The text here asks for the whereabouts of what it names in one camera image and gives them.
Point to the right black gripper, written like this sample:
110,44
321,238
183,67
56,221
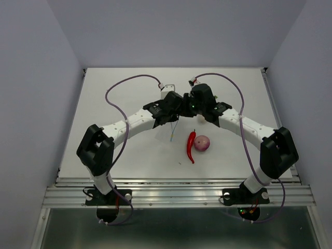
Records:
187,97

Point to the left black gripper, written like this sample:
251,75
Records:
174,118

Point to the white radish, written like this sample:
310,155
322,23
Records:
201,118

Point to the clear zip top bag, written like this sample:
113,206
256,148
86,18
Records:
166,132

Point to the purple onion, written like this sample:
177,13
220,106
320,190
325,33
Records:
201,143

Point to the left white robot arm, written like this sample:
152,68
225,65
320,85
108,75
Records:
97,146

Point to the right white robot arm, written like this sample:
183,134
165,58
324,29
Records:
277,148

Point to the red chili pepper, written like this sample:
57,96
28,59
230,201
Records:
189,145

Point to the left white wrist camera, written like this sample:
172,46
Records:
166,89

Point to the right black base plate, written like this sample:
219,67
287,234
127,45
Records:
238,196

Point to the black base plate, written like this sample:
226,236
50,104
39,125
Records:
95,198
238,196

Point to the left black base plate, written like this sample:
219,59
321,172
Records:
95,198

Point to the aluminium rail frame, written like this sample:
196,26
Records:
175,204

